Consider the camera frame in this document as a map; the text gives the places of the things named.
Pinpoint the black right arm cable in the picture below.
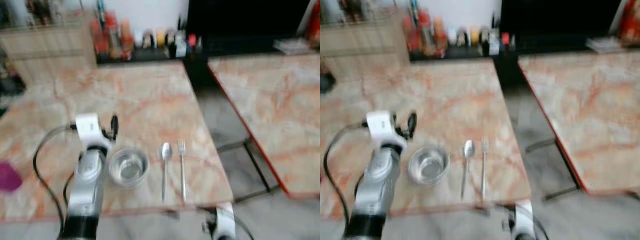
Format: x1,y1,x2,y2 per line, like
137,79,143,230
234,214,256,240
533,214,551,240

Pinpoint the steel spoon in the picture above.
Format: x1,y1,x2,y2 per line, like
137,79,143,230
159,142,174,204
460,139,476,200

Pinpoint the red plastic container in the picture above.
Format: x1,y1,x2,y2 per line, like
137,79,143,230
307,0,321,47
619,0,640,44

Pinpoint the dark bottle white label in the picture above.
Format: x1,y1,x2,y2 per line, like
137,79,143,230
174,34,187,58
488,31,501,56

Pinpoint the marble top table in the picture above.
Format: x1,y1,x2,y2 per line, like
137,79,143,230
207,53,321,204
517,49,640,202
320,57,532,221
0,60,235,224

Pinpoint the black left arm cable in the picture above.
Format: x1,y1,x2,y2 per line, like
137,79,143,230
322,121,371,228
32,124,79,237

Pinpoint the purple plastic object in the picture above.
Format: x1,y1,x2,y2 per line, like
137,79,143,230
0,160,24,194

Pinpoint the black object beside cabinet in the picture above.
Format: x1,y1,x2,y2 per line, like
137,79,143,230
0,74,27,99
320,71,337,95

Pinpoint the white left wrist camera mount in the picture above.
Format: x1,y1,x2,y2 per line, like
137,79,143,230
74,113,112,151
365,110,407,149

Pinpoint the black low shelf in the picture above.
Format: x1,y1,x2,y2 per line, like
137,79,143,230
95,46,212,65
409,44,522,63

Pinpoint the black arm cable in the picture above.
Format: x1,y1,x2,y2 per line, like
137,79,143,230
533,214,551,240
322,121,371,228
32,124,79,237
234,214,256,240

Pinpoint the orange sauce bottle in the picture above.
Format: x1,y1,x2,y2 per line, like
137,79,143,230
432,16,448,57
120,19,135,60

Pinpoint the steel fork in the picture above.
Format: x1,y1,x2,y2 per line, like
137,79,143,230
479,138,490,200
177,139,188,203

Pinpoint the red sauce bottle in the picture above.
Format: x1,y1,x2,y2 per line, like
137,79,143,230
104,12,121,60
402,17,419,55
417,9,434,57
90,20,106,57

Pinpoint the light wooden cabinet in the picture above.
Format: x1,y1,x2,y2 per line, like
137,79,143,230
0,22,99,85
320,20,412,82

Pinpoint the clear plastic tray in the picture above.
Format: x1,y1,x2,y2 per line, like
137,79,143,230
585,36,624,54
273,38,314,55

